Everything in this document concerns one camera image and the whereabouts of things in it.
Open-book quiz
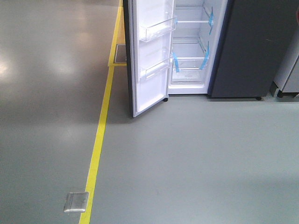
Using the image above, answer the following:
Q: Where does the fridge door white inside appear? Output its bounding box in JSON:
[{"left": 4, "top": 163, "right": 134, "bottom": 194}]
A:
[{"left": 122, "top": 0, "right": 175, "bottom": 118}]

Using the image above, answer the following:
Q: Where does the clear fridge crisper drawer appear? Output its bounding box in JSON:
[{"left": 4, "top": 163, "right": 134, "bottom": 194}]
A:
[{"left": 171, "top": 57, "right": 206, "bottom": 84}]

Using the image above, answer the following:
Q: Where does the dark grey fridge body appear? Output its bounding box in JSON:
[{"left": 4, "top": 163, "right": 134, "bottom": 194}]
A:
[{"left": 168, "top": 0, "right": 299, "bottom": 98}]

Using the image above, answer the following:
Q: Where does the grey appliance beside fridge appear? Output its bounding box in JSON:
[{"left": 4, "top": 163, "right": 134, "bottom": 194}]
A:
[{"left": 270, "top": 33, "right": 299, "bottom": 98}]

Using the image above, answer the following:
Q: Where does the clear middle door bin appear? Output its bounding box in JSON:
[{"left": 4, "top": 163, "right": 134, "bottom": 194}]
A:
[{"left": 138, "top": 57, "right": 173, "bottom": 82}]

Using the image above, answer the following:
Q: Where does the clear door bin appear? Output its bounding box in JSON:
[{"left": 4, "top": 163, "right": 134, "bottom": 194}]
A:
[
  {"left": 139, "top": 16, "right": 177, "bottom": 42},
  {"left": 138, "top": 57, "right": 173, "bottom": 82}
]

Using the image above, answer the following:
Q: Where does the dark floor sign sticker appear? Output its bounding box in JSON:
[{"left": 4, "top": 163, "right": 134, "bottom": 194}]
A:
[{"left": 114, "top": 44, "right": 127, "bottom": 63}]

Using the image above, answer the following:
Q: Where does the clear upper door bin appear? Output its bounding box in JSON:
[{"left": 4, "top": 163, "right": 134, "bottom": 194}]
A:
[{"left": 139, "top": 16, "right": 177, "bottom": 42}]

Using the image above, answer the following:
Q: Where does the silver floor socket near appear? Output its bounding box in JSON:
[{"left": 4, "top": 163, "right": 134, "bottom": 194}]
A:
[{"left": 64, "top": 192, "right": 89, "bottom": 213}]

